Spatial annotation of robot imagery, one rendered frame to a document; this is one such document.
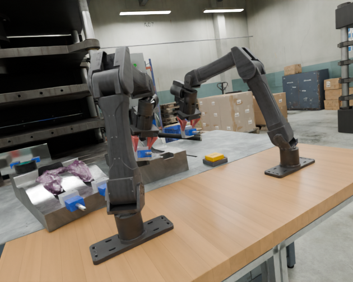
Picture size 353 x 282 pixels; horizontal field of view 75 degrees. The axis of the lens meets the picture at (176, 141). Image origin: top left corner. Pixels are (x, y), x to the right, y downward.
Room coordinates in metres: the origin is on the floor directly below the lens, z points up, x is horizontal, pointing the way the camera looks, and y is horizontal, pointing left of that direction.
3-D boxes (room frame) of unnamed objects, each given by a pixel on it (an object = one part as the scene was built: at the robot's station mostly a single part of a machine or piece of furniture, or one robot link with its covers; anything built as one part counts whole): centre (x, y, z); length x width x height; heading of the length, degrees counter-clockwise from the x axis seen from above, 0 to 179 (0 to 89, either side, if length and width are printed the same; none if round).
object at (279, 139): (0.78, -0.38, 0.90); 0.09 x 0.06 x 0.06; 139
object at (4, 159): (1.59, 1.03, 0.87); 0.50 x 0.27 x 0.17; 26
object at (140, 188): (0.52, 0.15, 0.90); 0.09 x 0.06 x 0.06; 80
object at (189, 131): (1.08, -0.08, 0.94); 0.13 x 0.05 x 0.05; 26
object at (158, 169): (1.11, 0.19, 0.87); 0.50 x 0.26 x 0.14; 26
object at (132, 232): (0.51, 0.14, 0.84); 0.20 x 0.07 x 0.08; 117
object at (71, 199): (0.65, 0.33, 0.86); 0.13 x 0.05 x 0.05; 43
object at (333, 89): (6.03, -4.56, 0.42); 0.86 x 0.33 x 0.83; 22
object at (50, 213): (0.88, 0.48, 0.86); 0.50 x 0.26 x 0.11; 43
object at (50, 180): (0.88, 0.47, 0.90); 0.26 x 0.18 x 0.08; 43
